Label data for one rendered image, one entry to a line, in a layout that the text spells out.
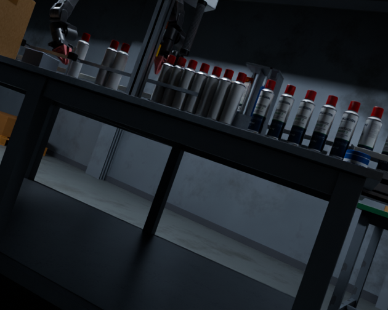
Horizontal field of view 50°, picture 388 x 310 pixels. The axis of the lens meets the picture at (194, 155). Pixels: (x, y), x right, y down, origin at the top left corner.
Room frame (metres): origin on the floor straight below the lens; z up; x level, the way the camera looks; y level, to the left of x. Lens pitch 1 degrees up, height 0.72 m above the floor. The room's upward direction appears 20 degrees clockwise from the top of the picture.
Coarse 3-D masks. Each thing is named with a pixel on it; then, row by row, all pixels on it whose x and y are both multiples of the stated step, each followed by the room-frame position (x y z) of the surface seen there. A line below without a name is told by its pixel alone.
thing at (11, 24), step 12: (0, 0) 1.56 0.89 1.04; (12, 0) 1.61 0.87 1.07; (24, 0) 1.66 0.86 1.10; (0, 12) 1.58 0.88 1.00; (12, 12) 1.63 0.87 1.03; (24, 12) 1.69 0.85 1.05; (0, 24) 1.60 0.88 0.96; (12, 24) 1.65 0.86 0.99; (24, 24) 1.71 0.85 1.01; (0, 36) 1.61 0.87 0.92; (12, 36) 1.67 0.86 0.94; (0, 48) 1.63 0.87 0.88; (12, 48) 1.69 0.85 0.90
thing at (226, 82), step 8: (232, 72) 1.55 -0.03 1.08; (224, 80) 1.54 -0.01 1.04; (224, 88) 1.54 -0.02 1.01; (216, 96) 1.54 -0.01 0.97; (224, 96) 1.54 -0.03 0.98; (216, 104) 1.54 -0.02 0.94; (224, 104) 1.55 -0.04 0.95; (208, 112) 1.55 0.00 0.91; (216, 112) 1.54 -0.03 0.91; (216, 120) 1.54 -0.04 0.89
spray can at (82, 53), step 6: (84, 36) 1.80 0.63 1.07; (90, 36) 1.82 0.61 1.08; (78, 42) 1.80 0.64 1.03; (84, 42) 1.80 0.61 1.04; (78, 48) 1.79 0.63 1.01; (84, 48) 1.80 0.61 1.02; (78, 54) 1.79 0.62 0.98; (84, 54) 1.81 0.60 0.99; (72, 66) 1.79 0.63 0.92; (78, 66) 1.80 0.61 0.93; (72, 72) 1.79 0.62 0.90; (78, 72) 1.81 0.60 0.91
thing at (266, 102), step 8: (272, 80) 1.49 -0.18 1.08; (272, 88) 1.49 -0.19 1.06; (264, 96) 1.48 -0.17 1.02; (272, 96) 1.48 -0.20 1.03; (256, 104) 1.50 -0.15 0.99; (264, 104) 1.48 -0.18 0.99; (256, 112) 1.48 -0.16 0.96; (264, 112) 1.48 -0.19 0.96; (256, 120) 1.48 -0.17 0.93; (264, 120) 1.49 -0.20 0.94; (248, 128) 1.49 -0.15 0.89; (256, 128) 1.48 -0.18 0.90
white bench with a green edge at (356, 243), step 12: (360, 204) 2.23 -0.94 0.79; (360, 216) 2.26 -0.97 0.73; (372, 216) 2.23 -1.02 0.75; (384, 216) 2.16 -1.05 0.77; (360, 228) 2.24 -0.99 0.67; (384, 228) 2.19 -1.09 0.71; (360, 240) 2.23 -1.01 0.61; (372, 240) 2.77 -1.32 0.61; (348, 252) 2.26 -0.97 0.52; (372, 252) 2.76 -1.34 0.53; (348, 264) 2.24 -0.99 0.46; (348, 276) 2.23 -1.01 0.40; (360, 276) 2.77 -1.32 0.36; (336, 288) 2.25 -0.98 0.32; (360, 288) 2.75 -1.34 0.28; (336, 300) 2.24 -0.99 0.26; (348, 300) 2.65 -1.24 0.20
